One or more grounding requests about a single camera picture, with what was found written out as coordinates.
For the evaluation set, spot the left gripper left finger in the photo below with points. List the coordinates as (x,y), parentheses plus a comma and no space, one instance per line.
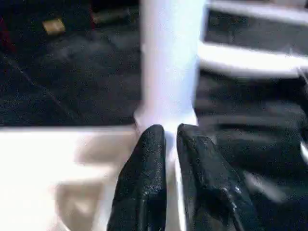
(144,180)

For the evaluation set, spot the black case with yellow label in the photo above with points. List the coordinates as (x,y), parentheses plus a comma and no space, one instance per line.
(53,26)

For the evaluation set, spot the black table mat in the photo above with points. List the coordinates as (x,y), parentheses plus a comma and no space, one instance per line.
(72,84)

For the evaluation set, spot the white plastic table top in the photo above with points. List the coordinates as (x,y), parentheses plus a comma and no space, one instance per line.
(36,156)

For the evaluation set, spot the grey metal bar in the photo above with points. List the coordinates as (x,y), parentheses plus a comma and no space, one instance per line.
(110,16)

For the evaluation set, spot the white plastic table leg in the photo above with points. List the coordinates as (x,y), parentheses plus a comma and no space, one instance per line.
(240,60)
(170,60)
(252,8)

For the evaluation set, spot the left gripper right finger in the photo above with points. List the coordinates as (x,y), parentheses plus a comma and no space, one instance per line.
(207,180)

